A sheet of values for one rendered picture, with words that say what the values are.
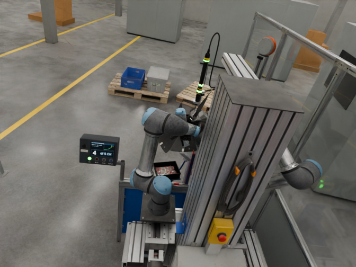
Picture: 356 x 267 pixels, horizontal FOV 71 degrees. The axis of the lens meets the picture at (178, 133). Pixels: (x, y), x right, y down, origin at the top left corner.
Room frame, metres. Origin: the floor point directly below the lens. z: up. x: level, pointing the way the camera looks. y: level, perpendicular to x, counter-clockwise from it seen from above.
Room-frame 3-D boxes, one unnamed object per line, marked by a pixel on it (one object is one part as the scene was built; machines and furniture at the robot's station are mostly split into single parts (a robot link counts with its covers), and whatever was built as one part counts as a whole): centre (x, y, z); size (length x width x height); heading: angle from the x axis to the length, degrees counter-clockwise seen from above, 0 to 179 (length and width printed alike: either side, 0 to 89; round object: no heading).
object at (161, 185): (1.08, 0.04, 1.20); 0.13 x 0.12 x 0.14; 73
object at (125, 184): (1.47, -0.05, 0.82); 0.90 x 0.04 x 0.08; 99
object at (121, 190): (1.41, 0.37, 0.39); 0.04 x 0.04 x 0.78; 9
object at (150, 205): (1.07, 0.03, 1.09); 0.15 x 0.15 x 0.10
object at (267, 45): (2.34, -0.62, 1.88); 0.16 x 0.07 x 0.16; 44
